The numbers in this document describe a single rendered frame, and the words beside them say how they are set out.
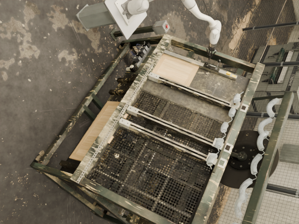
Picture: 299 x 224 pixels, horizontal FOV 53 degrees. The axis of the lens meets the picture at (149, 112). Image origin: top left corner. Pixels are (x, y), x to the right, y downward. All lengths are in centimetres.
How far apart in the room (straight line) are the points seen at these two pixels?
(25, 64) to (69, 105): 75
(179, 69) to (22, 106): 188
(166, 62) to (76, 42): 119
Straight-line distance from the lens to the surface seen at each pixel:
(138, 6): 347
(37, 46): 377
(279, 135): 374
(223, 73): 375
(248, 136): 389
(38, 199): 396
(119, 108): 338
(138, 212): 293
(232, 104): 342
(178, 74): 369
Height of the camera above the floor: 325
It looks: 40 degrees down
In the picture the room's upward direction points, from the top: 95 degrees clockwise
